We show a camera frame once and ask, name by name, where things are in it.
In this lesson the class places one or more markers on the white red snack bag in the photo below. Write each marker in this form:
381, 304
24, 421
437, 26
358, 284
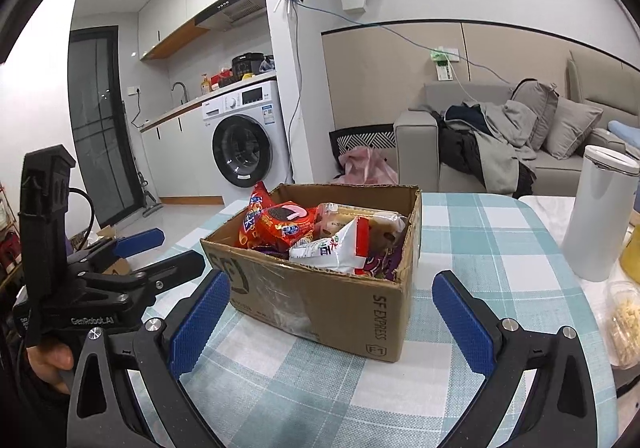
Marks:
345, 252

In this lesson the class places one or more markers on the pink cloth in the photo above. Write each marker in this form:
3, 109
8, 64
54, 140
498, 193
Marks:
364, 166

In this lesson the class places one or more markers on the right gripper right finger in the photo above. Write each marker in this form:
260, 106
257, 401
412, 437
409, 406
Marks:
559, 409

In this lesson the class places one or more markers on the white cylindrical container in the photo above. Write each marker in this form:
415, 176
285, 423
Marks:
600, 216

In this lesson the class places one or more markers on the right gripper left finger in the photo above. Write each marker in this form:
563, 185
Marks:
104, 409

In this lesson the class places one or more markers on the black glass door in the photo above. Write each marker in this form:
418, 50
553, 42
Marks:
99, 124

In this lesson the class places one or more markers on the white kitchen cabinet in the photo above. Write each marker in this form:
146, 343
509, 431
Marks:
180, 157

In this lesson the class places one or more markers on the black patterned chair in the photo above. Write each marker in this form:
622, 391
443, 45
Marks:
380, 137

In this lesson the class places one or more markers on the red oreo cookie pack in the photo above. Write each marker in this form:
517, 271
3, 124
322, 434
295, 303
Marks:
283, 225

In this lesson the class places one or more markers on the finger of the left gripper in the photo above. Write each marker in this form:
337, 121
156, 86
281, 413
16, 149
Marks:
171, 272
138, 243

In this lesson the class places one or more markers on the white wall power strip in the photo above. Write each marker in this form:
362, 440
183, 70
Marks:
443, 58

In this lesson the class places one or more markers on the clear snack jar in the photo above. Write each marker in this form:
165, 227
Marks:
623, 322

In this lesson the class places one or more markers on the left hand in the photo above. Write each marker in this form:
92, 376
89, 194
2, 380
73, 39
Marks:
49, 361

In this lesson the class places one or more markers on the brown SF cardboard box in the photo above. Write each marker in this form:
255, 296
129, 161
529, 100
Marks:
360, 315

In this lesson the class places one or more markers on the black appliance on washer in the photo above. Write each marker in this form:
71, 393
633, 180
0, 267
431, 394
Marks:
246, 63

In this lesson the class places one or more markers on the grey clothes pile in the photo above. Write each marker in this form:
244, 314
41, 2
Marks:
490, 142

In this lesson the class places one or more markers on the large red snack bag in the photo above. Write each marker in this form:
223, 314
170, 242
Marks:
249, 237

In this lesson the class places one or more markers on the grey sofa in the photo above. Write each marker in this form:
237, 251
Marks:
613, 87

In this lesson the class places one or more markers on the floor cardboard box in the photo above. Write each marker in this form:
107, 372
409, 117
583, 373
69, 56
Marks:
104, 257

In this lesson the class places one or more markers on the white washing machine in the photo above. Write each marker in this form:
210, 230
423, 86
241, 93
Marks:
247, 139

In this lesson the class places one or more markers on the purple candy bag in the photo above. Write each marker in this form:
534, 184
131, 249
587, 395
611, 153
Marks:
384, 264

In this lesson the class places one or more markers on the range hood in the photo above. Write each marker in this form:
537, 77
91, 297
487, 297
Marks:
227, 14

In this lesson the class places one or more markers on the grey sofa cushion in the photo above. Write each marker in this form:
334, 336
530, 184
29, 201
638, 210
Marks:
572, 124

